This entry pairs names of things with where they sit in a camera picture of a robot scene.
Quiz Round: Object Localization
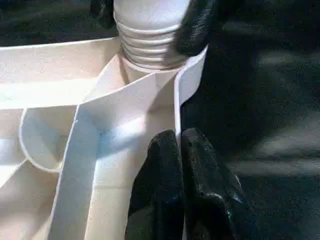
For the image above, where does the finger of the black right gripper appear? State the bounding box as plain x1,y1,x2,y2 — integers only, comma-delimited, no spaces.
169,0,219,58
89,0,116,29

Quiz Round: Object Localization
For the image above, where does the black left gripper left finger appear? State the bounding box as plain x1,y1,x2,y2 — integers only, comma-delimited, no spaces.
126,128,186,240

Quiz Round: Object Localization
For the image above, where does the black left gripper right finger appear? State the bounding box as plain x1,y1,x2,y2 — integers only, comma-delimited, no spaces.
180,126,254,240

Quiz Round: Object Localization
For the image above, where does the white plastic table leg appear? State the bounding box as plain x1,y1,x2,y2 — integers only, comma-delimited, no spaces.
112,0,193,71

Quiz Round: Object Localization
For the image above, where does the white plastic table top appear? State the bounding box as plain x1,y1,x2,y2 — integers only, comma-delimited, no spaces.
0,36,210,240

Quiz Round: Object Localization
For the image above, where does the black mat cloth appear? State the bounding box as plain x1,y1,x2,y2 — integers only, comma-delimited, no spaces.
0,0,320,240

